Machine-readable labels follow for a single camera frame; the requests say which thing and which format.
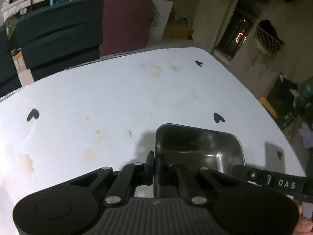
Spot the person's right hand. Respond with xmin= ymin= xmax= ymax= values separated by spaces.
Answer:
xmin=293 ymin=204 xmax=313 ymax=235

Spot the maroon sofa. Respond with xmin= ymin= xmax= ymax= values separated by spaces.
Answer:
xmin=99 ymin=0 xmax=155 ymax=56

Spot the dark blue chair near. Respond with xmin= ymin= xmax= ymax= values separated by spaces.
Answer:
xmin=15 ymin=0 xmax=103 ymax=81

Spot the dark blue chair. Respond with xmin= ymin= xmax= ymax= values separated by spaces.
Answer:
xmin=0 ymin=26 xmax=22 ymax=98
xmin=15 ymin=0 xmax=103 ymax=81

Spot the dark blue chair far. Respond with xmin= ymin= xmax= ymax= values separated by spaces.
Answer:
xmin=0 ymin=26 xmax=22 ymax=98

